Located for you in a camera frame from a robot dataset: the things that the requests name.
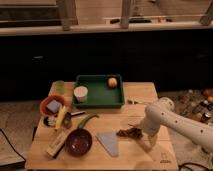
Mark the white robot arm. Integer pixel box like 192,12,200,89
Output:
140,97,213,153

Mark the purple bowl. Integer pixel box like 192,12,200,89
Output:
65,129,92,157

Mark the orange bowl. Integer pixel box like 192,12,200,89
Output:
40,95,67,116

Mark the grey folded cloth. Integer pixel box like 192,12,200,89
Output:
96,132,119,157

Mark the green plastic tray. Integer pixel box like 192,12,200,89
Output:
72,74,125,109

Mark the orange fruit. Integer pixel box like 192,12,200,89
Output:
108,78,117,88

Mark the green cucumber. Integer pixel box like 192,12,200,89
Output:
77,114,99,129

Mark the white cup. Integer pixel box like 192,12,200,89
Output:
74,86,88,103

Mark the metal measuring scoop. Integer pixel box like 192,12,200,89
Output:
63,111,85,129

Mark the yellow banana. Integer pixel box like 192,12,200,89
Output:
55,106,68,130

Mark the wooden block brush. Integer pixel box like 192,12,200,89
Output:
46,132,67,157

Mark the blue sponge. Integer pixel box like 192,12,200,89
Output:
46,100,61,114

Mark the small black white object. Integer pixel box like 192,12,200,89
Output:
43,117,56,127

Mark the green translucent cup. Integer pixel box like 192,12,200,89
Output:
53,80,65,95

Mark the black cable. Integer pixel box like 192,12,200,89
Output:
0,128,27,167

